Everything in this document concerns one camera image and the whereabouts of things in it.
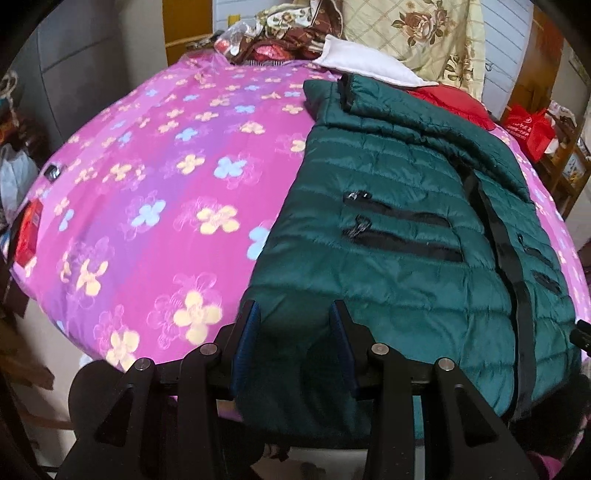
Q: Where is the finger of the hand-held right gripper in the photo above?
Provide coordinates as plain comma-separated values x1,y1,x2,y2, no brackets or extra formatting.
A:
570,322,591,357

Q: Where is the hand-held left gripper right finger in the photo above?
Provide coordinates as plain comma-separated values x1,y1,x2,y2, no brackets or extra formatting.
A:
331,300,539,480

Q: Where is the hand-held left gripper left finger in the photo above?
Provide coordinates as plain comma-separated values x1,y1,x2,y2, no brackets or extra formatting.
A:
58,300,262,480

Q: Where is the dark green puffer jacket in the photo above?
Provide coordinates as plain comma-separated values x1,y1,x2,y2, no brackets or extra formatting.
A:
233,74,583,448

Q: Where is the wooden rack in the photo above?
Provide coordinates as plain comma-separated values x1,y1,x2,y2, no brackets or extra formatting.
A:
538,99,591,222

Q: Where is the pink floral bedsheet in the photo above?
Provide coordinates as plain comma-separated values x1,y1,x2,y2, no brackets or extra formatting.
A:
9,58,591,416

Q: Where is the red gift bag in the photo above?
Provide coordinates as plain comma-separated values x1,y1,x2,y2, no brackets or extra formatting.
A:
501,104,557,162

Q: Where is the red box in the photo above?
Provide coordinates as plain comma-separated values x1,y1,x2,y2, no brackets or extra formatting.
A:
16,199,44,268

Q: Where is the red ruffled cushion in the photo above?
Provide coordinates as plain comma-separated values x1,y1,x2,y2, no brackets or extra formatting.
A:
406,84,495,132

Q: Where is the white pillow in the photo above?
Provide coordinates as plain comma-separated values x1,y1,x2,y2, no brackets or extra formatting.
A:
310,36,438,88

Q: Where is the white plastic bag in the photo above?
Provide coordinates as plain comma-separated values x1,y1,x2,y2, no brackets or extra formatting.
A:
0,143,40,208

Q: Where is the brown wooden door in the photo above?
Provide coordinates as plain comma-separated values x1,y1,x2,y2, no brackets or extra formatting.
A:
510,9,564,116

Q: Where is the red patterned cloth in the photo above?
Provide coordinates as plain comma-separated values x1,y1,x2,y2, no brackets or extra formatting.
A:
252,41,296,63

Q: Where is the clear plastic packet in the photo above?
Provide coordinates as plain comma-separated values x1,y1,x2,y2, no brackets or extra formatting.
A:
215,23,259,61

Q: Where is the brown floral blanket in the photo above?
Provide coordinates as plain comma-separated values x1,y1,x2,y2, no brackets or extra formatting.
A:
185,0,345,65

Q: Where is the grey refrigerator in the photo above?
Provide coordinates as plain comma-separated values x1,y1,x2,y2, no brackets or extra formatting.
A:
25,0,169,153

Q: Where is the cream floral quilt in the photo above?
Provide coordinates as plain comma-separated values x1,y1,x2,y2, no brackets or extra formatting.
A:
339,0,485,100

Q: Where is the orange wooden cabinet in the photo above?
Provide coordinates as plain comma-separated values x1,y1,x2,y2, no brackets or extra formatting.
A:
164,0,218,63

